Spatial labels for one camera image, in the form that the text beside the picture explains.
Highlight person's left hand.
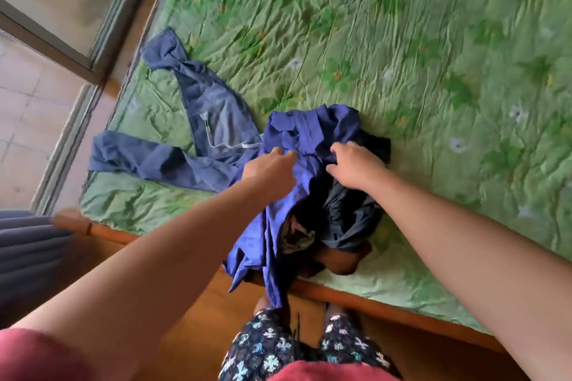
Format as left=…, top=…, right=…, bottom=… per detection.
left=241, top=147, right=299, bottom=204

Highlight person's right hand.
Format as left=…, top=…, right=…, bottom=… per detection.
left=325, top=142, right=390, bottom=192

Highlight dark navy clothes pile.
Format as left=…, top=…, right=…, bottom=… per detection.
left=281, top=134, right=393, bottom=255

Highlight blue shirt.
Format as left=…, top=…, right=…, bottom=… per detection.
left=222, top=104, right=363, bottom=311

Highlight brown fleece garment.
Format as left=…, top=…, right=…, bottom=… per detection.
left=312, top=238, right=372, bottom=277

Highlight person's right forearm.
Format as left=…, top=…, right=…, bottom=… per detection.
left=365, top=166, right=572, bottom=381

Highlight person's left forearm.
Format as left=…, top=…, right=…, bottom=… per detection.
left=11, top=175, right=269, bottom=381

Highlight person's floral patterned trousers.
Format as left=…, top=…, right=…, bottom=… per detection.
left=217, top=304, right=403, bottom=381

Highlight person's red shirt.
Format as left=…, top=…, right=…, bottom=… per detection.
left=0, top=326, right=401, bottom=381

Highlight green floral bedsheet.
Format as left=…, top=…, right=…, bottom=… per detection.
left=79, top=0, right=572, bottom=336

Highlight blue curtain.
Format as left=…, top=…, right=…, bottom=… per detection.
left=0, top=208, right=86, bottom=320

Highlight wooden bed frame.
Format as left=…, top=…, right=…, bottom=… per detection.
left=50, top=208, right=508, bottom=355

